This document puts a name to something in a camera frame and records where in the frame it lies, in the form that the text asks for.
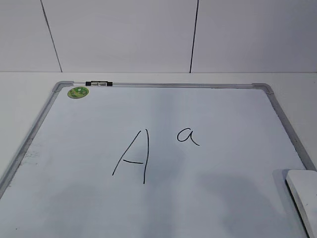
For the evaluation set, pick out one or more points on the white board with aluminium frame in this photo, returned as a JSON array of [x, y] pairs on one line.
[[155, 161]]

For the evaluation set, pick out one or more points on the black and clear frame clip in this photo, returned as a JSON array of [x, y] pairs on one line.
[[99, 83]]

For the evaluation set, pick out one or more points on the round green magnet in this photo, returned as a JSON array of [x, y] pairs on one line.
[[78, 92]]

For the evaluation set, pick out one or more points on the white board eraser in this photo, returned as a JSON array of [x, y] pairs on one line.
[[303, 187]]

